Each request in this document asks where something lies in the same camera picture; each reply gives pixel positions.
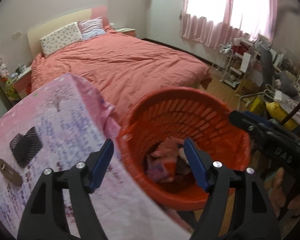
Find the orange plastic laundry basket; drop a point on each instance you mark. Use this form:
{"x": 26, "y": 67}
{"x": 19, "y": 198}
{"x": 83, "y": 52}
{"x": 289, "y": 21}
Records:
{"x": 197, "y": 121}

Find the brown shoe insole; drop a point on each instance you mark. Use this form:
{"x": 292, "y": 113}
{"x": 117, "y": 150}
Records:
{"x": 10, "y": 174}

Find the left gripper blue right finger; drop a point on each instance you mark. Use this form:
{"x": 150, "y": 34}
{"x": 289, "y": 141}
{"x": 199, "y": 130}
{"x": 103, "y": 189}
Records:
{"x": 199, "y": 162}

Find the beige and pink headboard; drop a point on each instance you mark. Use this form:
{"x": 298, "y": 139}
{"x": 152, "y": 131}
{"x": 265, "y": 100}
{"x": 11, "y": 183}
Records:
{"x": 35, "y": 34}

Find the wall light switch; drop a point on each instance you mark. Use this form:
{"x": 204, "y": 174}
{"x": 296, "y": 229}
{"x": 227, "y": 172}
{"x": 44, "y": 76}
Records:
{"x": 17, "y": 34}

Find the pink floral tablecloth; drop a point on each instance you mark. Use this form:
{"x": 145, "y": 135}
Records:
{"x": 72, "y": 120}

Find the pink window curtain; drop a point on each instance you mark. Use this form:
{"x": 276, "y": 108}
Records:
{"x": 214, "y": 22}

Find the coral pink bed duvet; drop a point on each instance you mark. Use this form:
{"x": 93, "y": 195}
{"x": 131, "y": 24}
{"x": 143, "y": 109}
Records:
{"x": 122, "y": 68}

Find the black dotted mesh mat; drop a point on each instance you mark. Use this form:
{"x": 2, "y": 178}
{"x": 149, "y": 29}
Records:
{"x": 24, "y": 147}

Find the pink striped pillow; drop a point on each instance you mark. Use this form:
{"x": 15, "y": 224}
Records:
{"x": 91, "y": 28}

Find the pink left nightstand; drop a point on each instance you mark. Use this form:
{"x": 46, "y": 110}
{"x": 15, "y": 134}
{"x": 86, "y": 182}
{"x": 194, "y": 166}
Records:
{"x": 22, "y": 84}

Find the cluttered desk with items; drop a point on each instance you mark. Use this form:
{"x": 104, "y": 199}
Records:
{"x": 277, "y": 86}

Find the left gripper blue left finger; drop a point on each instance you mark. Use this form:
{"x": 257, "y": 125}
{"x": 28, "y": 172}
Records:
{"x": 97, "y": 164}

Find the pink right nightstand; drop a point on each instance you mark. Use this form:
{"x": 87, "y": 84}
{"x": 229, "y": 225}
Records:
{"x": 127, "y": 31}

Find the hanging plush toy stack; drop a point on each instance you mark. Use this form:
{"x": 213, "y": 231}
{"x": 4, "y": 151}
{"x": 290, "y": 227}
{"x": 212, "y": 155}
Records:
{"x": 6, "y": 84}

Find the yellow bag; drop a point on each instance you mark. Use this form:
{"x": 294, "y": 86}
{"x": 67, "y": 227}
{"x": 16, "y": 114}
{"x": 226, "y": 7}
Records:
{"x": 279, "y": 110}

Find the trash pile in basket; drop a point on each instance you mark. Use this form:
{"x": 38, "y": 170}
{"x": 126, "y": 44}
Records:
{"x": 166, "y": 161}

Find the white wire rack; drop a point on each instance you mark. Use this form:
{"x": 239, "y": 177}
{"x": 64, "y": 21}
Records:
{"x": 228, "y": 62}

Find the pink nightstand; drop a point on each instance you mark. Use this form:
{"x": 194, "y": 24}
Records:
{"x": 127, "y": 31}
{"x": 22, "y": 84}

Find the white floral pillow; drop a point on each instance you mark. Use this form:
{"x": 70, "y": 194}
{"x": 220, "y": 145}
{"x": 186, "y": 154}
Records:
{"x": 60, "y": 39}

